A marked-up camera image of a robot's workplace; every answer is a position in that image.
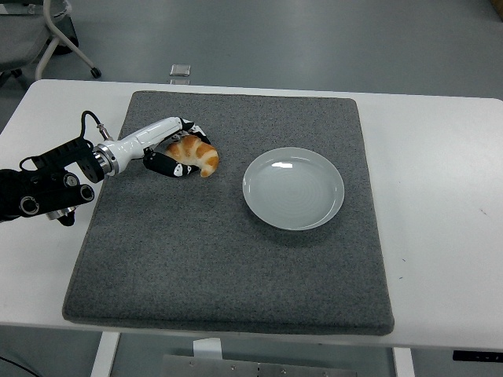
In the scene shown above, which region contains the small metal floor box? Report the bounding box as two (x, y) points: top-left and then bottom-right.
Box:
(169, 63), (193, 86)

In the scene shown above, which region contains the black floor cable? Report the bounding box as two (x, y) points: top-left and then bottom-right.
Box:
(0, 355), (25, 377)

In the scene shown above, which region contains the croissant bread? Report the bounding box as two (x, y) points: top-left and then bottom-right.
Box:
(164, 135), (220, 178)

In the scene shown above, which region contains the black table control panel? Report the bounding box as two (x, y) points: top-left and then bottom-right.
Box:
(452, 349), (503, 362)

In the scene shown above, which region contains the white table leg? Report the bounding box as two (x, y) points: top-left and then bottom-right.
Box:
(391, 347), (416, 377)
(89, 331), (121, 377)

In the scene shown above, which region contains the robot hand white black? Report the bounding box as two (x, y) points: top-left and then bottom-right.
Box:
(106, 115), (213, 179)

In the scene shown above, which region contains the grey felt mat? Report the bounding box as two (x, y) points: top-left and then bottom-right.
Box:
(61, 90), (395, 337)

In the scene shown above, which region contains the white bracket under table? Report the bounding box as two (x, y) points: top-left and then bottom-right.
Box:
(192, 337), (224, 361)

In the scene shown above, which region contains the round grey plate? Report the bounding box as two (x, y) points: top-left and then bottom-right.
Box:
(241, 146), (346, 232)

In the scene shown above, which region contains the grey chair white frame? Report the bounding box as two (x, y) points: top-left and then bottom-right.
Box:
(0, 0), (102, 90)

